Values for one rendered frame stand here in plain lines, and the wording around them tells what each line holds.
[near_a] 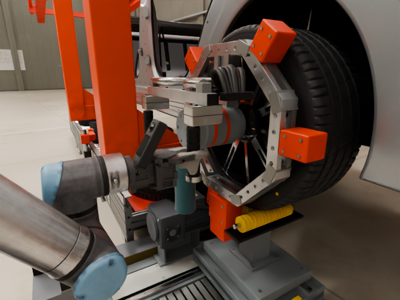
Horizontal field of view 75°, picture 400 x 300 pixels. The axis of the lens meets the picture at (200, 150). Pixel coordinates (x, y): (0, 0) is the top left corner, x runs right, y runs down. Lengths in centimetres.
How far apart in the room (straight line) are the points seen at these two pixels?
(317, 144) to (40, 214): 59
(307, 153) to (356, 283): 111
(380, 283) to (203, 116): 137
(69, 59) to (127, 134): 197
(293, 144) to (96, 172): 47
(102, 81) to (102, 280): 86
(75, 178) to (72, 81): 259
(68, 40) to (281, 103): 267
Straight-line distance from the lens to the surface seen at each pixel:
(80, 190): 57
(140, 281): 140
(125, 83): 121
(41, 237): 45
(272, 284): 119
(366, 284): 170
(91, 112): 316
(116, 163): 58
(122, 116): 122
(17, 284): 174
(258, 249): 122
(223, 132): 85
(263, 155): 93
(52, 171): 57
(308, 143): 67
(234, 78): 69
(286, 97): 72
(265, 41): 76
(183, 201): 104
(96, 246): 50
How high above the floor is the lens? 103
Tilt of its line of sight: 17 degrees down
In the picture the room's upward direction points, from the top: straight up
